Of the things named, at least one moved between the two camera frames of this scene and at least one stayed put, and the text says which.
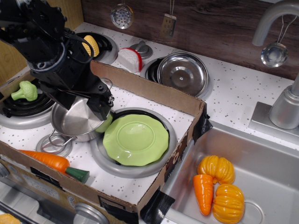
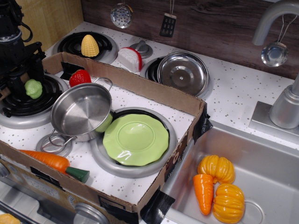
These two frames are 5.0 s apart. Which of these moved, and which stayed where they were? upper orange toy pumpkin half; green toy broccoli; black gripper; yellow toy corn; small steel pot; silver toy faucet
Moved: black gripper; green toy broccoli
Stayed: silver toy faucet; upper orange toy pumpkin half; yellow toy corn; small steel pot
